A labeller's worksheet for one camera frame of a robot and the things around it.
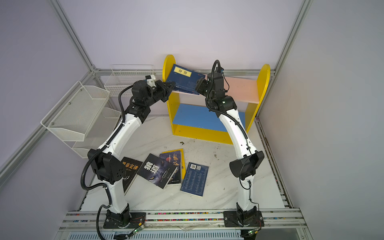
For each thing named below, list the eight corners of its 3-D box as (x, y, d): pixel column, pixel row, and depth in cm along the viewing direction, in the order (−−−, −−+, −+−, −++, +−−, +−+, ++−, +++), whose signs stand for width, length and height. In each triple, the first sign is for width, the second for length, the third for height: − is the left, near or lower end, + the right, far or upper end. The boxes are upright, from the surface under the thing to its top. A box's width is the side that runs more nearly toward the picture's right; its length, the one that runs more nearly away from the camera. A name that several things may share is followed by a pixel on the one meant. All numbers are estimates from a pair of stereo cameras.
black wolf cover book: (137, 174, 90) (135, 171, 87) (151, 156, 98) (150, 153, 95) (164, 190, 85) (163, 187, 81) (177, 169, 93) (177, 166, 89)
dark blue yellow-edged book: (162, 187, 85) (160, 185, 82) (160, 154, 99) (159, 152, 96) (188, 182, 87) (187, 180, 84) (183, 151, 101) (182, 148, 98)
